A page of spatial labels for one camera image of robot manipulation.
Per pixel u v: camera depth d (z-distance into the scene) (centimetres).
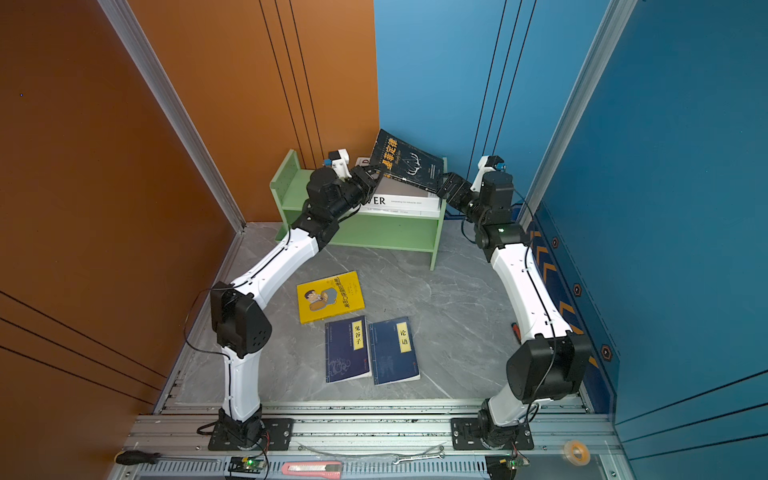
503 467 70
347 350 87
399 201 83
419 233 104
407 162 80
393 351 87
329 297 97
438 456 71
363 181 68
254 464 70
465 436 72
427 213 84
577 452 71
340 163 72
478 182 67
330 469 68
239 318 50
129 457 70
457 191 66
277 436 74
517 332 89
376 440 74
